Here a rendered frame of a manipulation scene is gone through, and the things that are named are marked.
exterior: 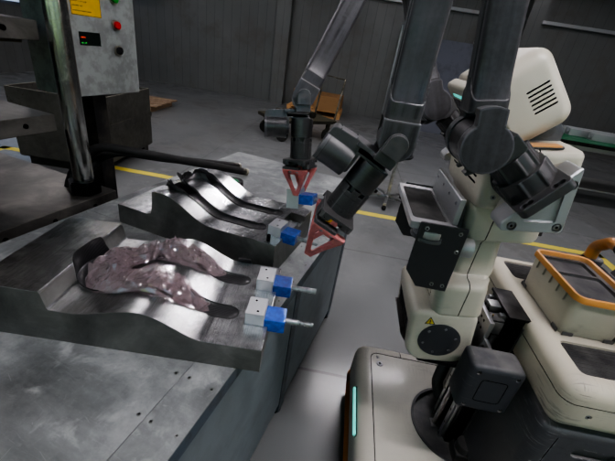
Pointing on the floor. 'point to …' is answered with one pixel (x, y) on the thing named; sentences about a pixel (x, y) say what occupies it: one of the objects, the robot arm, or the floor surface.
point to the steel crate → (135, 115)
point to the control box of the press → (92, 62)
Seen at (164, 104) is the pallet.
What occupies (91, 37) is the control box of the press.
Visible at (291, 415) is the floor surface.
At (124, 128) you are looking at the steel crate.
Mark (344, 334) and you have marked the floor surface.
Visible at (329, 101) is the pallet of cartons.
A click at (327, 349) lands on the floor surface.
